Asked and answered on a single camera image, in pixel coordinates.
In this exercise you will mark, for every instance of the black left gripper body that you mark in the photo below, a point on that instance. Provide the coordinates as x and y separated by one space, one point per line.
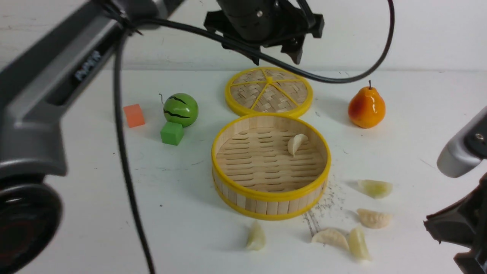
265 23

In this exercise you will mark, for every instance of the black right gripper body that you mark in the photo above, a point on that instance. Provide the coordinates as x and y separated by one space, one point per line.
464 223

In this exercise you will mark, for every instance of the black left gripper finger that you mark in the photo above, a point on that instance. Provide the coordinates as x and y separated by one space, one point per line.
252 53
294 48

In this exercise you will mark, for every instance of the beige pleated dumpling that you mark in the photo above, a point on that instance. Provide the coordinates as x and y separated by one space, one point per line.
373 219

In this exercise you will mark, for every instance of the pale green dumpling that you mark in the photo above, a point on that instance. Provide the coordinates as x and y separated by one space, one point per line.
256 238
375 189
357 244

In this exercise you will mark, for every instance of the yellow rimmed bamboo steamer tray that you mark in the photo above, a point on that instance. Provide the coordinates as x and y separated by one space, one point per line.
255 175

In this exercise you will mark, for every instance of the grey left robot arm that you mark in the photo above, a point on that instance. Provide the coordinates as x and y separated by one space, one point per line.
38 88

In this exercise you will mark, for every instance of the yellow rimmed woven steamer lid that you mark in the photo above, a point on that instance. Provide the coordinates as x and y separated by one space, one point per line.
268 90

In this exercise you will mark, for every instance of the green toy watermelon ball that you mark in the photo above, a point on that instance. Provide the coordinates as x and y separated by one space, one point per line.
180 108

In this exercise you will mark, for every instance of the orange toy pear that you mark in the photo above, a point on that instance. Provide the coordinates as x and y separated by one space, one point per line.
367 108

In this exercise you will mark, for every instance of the green cube block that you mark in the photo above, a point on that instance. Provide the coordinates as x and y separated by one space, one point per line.
172 133

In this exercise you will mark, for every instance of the orange cube block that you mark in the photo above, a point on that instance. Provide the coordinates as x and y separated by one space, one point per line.
134 115

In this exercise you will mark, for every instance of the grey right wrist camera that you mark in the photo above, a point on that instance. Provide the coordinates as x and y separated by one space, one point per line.
467 149

